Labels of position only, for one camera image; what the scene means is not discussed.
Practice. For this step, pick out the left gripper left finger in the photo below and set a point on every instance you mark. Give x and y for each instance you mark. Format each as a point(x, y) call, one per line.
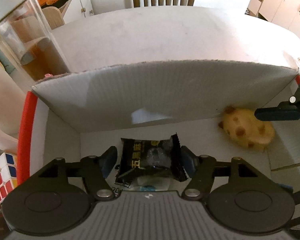
point(95, 170)

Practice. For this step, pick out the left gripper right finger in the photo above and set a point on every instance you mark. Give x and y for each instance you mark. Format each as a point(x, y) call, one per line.
point(200, 170)

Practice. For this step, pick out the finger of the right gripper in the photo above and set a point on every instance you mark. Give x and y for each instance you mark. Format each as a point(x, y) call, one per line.
point(277, 114)

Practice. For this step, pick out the black snack packet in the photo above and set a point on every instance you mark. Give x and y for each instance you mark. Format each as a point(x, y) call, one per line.
point(150, 158)

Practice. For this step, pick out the yellow spotted plush toy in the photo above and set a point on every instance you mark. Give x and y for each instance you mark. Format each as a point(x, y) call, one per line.
point(242, 127)

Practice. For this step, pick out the white sausage snack packet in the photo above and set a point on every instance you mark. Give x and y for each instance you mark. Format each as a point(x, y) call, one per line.
point(140, 184)

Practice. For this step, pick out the red cardboard box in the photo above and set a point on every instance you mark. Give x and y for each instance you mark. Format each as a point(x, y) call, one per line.
point(80, 114)

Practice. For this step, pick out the rubiks cube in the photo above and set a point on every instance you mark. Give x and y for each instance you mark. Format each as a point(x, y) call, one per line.
point(8, 174)

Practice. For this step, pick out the white steel tumbler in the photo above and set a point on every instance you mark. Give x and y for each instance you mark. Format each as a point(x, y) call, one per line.
point(11, 107)

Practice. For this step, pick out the white drawer sideboard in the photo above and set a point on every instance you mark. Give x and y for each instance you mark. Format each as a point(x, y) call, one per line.
point(73, 10)

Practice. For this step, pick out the glass bottle white lid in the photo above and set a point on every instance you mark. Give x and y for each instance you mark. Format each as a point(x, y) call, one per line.
point(26, 36)

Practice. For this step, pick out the grey wall cabinet unit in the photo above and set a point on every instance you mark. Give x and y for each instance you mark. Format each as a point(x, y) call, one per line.
point(282, 5)

